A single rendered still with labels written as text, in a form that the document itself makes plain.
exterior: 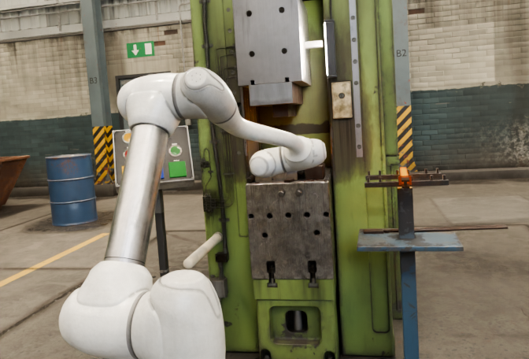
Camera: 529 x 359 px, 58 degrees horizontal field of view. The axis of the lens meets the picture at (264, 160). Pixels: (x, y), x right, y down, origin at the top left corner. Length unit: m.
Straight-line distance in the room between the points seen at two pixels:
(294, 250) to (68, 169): 4.71
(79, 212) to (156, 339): 5.58
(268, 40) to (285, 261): 1.01
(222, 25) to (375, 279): 1.45
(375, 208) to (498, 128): 6.11
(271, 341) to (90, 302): 1.35
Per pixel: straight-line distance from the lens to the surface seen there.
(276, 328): 2.43
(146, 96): 1.36
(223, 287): 2.51
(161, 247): 2.35
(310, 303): 2.31
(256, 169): 1.76
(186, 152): 2.22
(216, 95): 1.31
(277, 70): 2.21
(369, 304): 2.50
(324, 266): 2.23
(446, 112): 8.19
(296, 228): 2.19
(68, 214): 6.65
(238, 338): 2.66
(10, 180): 8.68
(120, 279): 1.19
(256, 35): 2.25
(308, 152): 1.74
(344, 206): 2.36
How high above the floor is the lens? 1.21
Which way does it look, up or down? 5 degrees down
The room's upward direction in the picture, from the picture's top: 4 degrees counter-clockwise
